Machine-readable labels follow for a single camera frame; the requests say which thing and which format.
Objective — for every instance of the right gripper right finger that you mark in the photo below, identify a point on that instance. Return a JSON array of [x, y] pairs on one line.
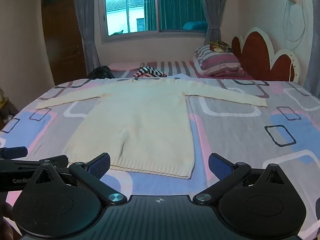
[[229, 175]]

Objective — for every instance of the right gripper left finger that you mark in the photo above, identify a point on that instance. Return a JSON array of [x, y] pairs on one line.
[[89, 174]]

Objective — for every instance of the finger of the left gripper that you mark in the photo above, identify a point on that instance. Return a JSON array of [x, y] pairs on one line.
[[13, 152], [60, 161]]

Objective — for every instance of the cream knit sweater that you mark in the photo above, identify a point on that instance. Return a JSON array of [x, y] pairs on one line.
[[142, 124]]

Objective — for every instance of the patterned grey pink bedspread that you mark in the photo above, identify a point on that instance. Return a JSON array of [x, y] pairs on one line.
[[286, 132]]

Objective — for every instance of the black crumpled garment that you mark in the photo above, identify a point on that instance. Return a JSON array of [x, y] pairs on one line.
[[102, 72]]

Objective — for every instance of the striped pink bed sheet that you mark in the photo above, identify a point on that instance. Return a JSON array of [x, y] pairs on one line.
[[168, 67]]

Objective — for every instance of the white light garment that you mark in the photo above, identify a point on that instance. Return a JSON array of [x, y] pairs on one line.
[[180, 76]]

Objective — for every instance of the striped pink grey pillow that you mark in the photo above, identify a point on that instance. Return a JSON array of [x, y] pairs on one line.
[[216, 64]]

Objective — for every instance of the red black striped garment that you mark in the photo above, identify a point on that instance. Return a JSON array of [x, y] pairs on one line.
[[149, 72]]

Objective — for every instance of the brown wooden door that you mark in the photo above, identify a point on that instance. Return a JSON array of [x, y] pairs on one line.
[[63, 41]]

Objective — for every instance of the red white headboard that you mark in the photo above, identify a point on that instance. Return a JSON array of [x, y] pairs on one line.
[[259, 59]]

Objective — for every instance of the colourful cartoon cushion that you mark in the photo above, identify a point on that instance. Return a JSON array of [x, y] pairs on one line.
[[220, 47]]

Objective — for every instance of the window with green curtain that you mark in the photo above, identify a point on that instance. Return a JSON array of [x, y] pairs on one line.
[[120, 19]]

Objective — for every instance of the grey left curtain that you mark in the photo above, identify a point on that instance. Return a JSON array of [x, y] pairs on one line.
[[85, 17]]

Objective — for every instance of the grey curtain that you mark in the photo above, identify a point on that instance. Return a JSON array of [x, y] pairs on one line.
[[85, 17], [213, 11]]

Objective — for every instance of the grey right curtain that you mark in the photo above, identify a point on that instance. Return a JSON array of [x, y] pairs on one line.
[[213, 11]]

